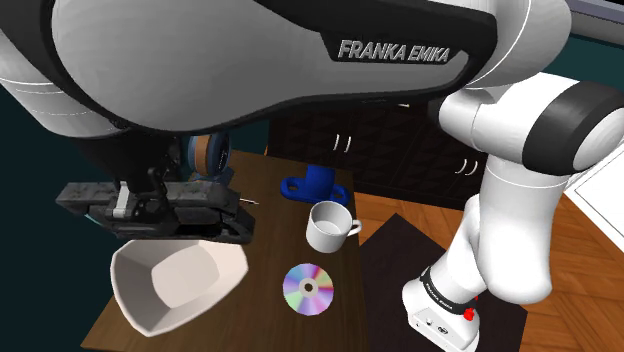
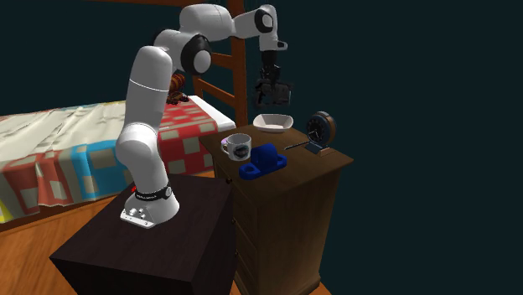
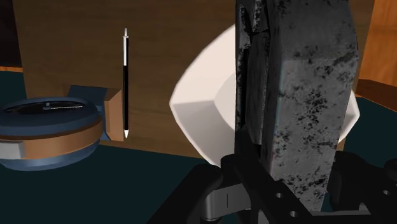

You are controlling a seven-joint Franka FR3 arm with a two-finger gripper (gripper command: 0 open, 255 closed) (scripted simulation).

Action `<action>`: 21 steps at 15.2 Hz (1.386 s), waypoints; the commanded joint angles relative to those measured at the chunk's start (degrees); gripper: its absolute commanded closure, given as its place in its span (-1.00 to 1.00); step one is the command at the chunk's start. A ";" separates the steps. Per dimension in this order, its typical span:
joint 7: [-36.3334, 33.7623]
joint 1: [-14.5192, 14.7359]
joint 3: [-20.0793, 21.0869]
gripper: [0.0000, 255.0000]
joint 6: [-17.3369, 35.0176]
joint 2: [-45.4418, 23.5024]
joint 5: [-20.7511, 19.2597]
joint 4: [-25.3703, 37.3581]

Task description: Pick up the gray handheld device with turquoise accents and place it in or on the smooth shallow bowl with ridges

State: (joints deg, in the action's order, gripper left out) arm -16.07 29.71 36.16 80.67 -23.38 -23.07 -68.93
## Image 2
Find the black pen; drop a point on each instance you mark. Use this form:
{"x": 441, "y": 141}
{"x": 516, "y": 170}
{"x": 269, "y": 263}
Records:
{"x": 297, "y": 145}

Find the white mug with dark print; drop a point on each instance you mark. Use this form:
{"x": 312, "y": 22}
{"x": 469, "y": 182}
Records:
{"x": 238, "y": 148}

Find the brown wooden chest of drawers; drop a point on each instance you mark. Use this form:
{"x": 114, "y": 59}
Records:
{"x": 286, "y": 212}

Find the wooden bunk bed with patterned blanket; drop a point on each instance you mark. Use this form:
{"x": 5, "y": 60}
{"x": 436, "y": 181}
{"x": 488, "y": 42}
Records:
{"x": 61, "y": 139}

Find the dark robot stand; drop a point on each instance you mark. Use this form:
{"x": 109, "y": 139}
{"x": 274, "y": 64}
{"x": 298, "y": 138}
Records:
{"x": 163, "y": 253}

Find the round brown table clock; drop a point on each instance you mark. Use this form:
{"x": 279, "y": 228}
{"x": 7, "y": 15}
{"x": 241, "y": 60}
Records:
{"x": 320, "y": 130}

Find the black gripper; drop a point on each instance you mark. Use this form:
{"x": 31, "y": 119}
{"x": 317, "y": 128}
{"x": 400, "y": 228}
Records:
{"x": 269, "y": 71}

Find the white bowl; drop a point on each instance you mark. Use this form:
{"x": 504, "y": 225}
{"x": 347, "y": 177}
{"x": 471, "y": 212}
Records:
{"x": 273, "y": 121}

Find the blue block-shaped object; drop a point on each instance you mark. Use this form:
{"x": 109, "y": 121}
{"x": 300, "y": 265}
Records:
{"x": 263, "y": 160}

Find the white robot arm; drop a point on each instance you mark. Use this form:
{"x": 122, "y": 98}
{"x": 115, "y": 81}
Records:
{"x": 143, "y": 118}

